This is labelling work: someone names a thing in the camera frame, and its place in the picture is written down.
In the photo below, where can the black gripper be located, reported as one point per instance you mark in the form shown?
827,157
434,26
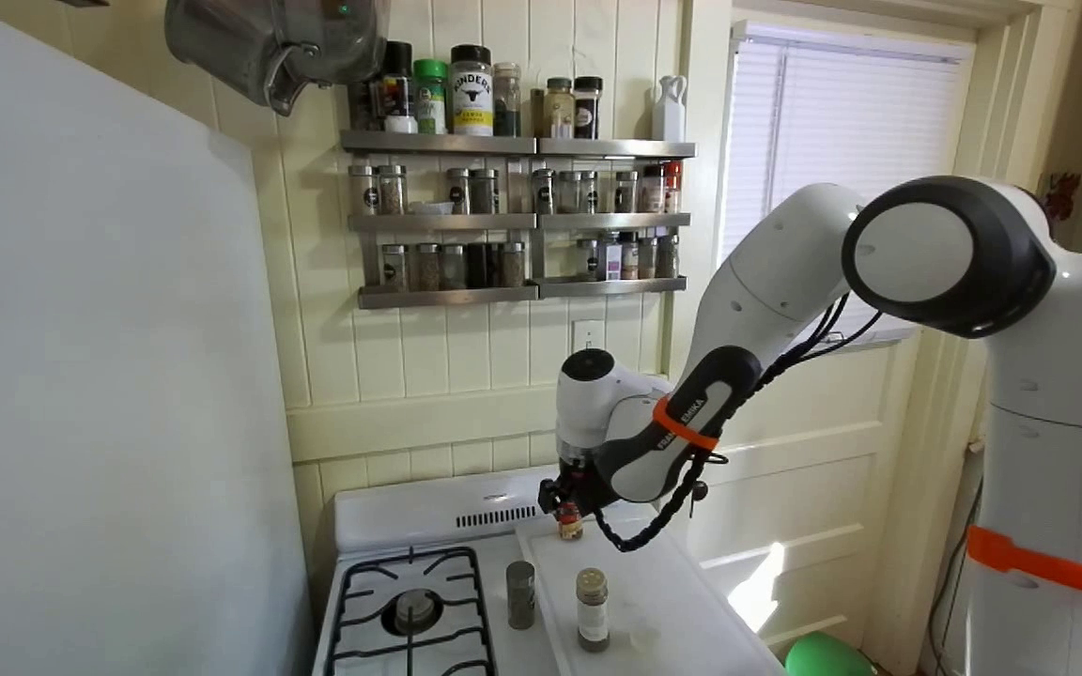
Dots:
572,495

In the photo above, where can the orange capped spice bottle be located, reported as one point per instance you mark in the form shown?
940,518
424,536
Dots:
567,526

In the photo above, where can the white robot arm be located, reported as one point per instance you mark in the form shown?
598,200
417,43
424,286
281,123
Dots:
948,255

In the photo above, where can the metal spice shelf rack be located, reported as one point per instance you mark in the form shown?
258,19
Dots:
479,221

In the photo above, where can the green lid spice bottle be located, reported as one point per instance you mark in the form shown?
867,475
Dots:
429,94

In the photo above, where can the clear spice jar on board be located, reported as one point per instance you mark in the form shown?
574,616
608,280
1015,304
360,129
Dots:
589,623

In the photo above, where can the grey jar on stove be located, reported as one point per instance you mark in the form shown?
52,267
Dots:
518,595

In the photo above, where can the white cutting board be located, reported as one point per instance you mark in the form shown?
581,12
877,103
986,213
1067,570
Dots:
661,614

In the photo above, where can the white gas stove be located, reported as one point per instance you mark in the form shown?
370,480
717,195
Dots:
479,511

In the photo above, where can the black stove grate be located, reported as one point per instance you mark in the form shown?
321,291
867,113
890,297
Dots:
358,639

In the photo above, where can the stove burner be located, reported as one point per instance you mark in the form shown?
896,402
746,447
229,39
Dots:
412,614

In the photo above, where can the green object on floor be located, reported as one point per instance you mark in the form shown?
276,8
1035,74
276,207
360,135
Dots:
821,654

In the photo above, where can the red lid spice jar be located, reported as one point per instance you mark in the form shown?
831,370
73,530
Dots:
675,185

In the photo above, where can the white label spice container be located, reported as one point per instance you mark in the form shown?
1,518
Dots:
472,92

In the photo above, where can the white window blind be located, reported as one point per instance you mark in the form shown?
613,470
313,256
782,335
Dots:
831,107

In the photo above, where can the white refrigerator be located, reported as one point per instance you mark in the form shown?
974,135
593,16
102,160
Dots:
149,519

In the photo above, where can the hanging steel pan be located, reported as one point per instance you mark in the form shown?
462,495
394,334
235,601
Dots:
271,49

